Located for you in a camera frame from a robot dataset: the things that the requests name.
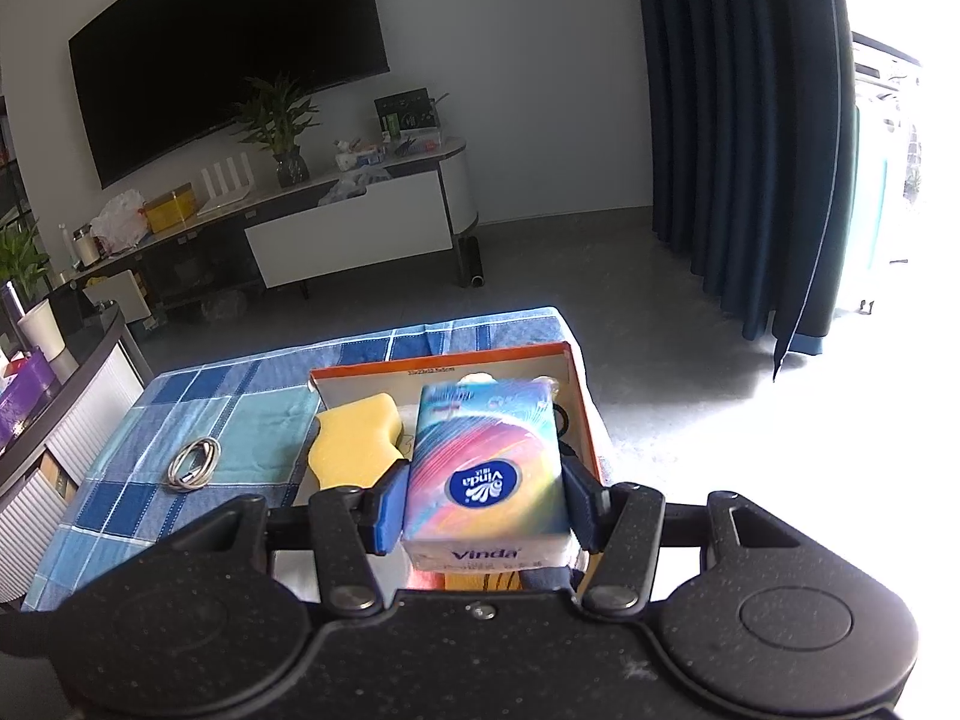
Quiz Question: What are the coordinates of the green yellow sponge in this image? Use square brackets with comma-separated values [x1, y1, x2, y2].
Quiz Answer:
[308, 394, 407, 489]

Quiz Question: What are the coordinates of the colourful Vinda tissue pack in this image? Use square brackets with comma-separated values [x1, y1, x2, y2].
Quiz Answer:
[402, 382, 574, 574]

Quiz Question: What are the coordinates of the dark grey sock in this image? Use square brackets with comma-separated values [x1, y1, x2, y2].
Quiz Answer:
[519, 567, 573, 592]

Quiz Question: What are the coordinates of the yellow striped sock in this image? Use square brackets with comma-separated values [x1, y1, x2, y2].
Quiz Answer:
[443, 571, 523, 593]

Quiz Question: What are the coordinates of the cream yellow scrunchie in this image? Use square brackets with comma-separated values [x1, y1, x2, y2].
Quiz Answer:
[457, 372, 562, 397]

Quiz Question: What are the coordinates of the orange white cardboard box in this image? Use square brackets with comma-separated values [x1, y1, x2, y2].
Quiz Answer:
[288, 340, 610, 593]

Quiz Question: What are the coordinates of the blue plaid tablecloth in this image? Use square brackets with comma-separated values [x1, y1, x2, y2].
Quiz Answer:
[23, 307, 576, 611]

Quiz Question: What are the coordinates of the black roll on floor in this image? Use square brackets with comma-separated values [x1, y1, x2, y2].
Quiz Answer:
[459, 236, 485, 288]

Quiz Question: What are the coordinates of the round black side table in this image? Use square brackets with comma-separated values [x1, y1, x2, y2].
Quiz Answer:
[2, 305, 153, 606]

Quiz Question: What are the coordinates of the long white TV cabinet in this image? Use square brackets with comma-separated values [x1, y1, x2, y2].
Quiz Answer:
[70, 137, 478, 310]

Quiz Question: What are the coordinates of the white router with antennas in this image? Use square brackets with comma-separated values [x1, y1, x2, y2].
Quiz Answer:
[197, 151, 256, 216]

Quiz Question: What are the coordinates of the purple storage tray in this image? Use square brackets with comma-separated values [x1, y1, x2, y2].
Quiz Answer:
[0, 351, 60, 447]

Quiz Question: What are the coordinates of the yellow box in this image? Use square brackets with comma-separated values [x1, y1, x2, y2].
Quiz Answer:
[142, 182, 197, 234]

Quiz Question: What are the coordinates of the white paper cup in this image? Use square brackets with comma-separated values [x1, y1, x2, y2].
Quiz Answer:
[16, 299, 67, 361]

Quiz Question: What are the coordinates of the white plastic bag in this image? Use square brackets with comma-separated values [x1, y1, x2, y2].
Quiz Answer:
[91, 188, 149, 255]

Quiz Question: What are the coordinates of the dark blue curtain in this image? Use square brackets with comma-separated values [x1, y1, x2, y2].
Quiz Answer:
[640, 0, 857, 362]

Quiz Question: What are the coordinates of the bamboo plant in vase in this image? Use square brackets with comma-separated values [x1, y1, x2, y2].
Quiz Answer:
[235, 80, 319, 188]

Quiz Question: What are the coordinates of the green picture box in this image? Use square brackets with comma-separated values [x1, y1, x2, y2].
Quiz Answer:
[374, 88, 439, 142]

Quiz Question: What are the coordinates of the green leafy potted plant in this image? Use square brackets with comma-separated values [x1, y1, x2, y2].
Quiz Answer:
[0, 221, 49, 307]

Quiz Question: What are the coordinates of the large black television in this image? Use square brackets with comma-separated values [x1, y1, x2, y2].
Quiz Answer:
[68, 0, 389, 185]

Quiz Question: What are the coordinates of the coiled beige cable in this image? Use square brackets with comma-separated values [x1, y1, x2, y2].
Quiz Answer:
[164, 436, 225, 494]

